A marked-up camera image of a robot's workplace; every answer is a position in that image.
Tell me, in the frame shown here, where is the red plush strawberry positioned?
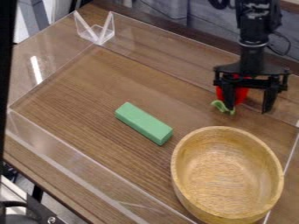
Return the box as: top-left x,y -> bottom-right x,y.
212,73 -> 249,115

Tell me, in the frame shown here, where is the grey table leg post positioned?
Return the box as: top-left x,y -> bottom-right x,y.
19,0 -> 50,36

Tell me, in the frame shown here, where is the black equipment with cable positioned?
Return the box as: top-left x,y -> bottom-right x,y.
0,198 -> 69,224

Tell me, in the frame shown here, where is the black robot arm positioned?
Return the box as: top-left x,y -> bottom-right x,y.
214,0 -> 292,114

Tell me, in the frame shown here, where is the green rectangular block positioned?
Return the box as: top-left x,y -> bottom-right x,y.
115,102 -> 174,145

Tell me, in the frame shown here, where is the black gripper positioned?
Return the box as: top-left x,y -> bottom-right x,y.
214,62 -> 292,113

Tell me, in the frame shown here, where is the wooden bowl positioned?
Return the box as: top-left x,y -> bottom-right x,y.
172,126 -> 285,224

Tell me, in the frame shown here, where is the clear acrylic tray wall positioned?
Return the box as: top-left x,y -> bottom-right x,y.
5,16 -> 299,224

